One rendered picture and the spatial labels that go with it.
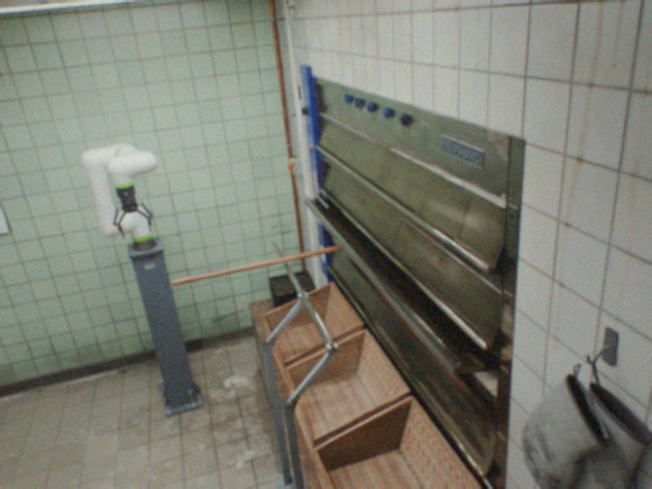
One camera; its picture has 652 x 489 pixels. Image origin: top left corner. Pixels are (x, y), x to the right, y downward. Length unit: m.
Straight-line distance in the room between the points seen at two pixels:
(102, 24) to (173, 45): 0.43
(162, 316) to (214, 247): 0.83
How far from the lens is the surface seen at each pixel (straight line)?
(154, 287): 3.52
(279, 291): 3.54
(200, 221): 4.11
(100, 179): 3.25
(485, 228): 1.64
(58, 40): 3.92
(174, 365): 3.81
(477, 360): 1.77
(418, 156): 1.99
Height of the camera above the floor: 2.43
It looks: 24 degrees down
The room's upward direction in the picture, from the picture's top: 6 degrees counter-clockwise
